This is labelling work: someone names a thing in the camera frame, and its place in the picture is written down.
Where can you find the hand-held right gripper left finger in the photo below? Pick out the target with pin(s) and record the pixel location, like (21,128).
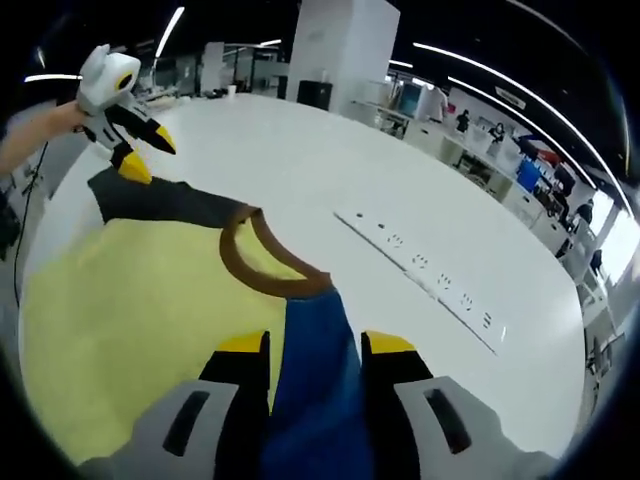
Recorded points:
(240,400)

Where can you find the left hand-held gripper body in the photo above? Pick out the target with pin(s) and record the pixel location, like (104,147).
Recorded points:
(107,85)

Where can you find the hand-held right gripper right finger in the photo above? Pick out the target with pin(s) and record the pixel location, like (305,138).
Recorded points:
(385,400)

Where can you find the yellow blue grey garment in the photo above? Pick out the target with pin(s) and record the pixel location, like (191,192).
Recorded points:
(150,300)

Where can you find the person's left hand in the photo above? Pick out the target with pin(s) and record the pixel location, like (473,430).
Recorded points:
(72,117)

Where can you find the white ceiling light strip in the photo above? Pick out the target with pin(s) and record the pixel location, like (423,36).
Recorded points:
(520,117)
(170,32)
(540,87)

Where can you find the white cup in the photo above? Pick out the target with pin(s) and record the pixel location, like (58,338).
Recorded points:
(232,91)

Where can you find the table socket strip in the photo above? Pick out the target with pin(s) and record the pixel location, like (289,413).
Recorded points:
(425,275)

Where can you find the white square pillar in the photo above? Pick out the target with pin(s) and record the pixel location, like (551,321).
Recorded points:
(345,50)

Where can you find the white office desk row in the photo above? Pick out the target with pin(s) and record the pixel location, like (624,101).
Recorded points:
(425,135)

